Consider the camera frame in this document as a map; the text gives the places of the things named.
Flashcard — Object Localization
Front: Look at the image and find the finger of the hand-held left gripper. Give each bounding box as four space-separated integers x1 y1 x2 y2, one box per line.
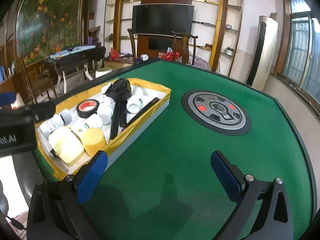
0 101 56 123

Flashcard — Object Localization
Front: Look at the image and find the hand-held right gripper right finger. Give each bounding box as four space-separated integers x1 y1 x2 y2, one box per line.
211 151 293 240

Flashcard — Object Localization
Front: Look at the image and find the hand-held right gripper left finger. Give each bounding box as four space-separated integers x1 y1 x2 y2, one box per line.
26 150 108 240

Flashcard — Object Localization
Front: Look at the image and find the white bottle with yellow cap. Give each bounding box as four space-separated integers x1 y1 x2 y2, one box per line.
72 114 107 157

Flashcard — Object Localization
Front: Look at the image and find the pale yellow case with keychain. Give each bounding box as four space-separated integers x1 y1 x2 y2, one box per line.
48 126 85 167

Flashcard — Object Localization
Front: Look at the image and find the black tape roll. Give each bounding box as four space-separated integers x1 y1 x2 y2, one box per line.
76 99 100 119

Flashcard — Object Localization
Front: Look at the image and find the black marker with grey cap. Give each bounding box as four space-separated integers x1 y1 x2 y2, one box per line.
109 100 123 140

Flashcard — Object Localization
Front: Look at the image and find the white box with yellow tape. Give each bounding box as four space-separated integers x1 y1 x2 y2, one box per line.
35 77 172 181

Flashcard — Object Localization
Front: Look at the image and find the black marker with white print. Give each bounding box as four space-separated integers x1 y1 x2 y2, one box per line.
124 97 160 128

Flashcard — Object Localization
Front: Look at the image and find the small black fan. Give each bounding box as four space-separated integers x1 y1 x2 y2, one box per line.
104 78 132 102

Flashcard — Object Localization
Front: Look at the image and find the white bottle with grey cap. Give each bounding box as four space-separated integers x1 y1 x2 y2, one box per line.
39 109 73 138

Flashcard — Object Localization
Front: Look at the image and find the brown wooden armchair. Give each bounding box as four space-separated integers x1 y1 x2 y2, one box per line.
22 62 59 104

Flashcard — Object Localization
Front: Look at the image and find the blue object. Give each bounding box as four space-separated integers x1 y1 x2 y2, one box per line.
0 92 16 110

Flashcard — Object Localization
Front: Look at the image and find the black side table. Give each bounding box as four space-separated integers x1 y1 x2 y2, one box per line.
43 45 106 94

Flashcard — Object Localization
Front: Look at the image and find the round grey table control panel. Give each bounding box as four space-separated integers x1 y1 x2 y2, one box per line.
181 89 252 136

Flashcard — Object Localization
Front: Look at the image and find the white round stool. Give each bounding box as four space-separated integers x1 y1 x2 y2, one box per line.
95 67 112 79

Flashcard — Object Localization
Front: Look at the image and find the white bottle with green label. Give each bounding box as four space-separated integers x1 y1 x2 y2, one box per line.
126 87 145 113

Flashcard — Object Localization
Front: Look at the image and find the red plastic bag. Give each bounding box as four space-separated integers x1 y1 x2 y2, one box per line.
109 47 121 61
160 51 181 61

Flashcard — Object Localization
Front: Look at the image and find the dark wooden chair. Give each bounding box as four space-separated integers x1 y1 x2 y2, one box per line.
127 28 138 64
172 31 198 66

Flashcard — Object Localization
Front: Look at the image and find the floral cushion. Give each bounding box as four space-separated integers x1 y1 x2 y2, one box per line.
188 55 212 71

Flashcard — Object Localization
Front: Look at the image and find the standing air conditioner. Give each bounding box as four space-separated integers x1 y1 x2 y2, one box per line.
246 15 279 92

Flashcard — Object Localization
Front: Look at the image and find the wooden television cabinet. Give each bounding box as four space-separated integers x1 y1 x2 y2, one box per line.
136 33 177 55

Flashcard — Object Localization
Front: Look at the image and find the black television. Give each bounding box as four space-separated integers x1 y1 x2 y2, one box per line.
132 4 195 35

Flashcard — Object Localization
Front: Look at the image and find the floral wall mural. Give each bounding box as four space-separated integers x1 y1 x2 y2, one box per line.
14 0 87 67

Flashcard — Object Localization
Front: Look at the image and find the window with brown frame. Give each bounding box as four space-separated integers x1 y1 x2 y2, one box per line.
275 0 320 117

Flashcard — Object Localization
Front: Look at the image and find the gold framed wall shelf unit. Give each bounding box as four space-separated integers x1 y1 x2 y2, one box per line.
104 0 244 73

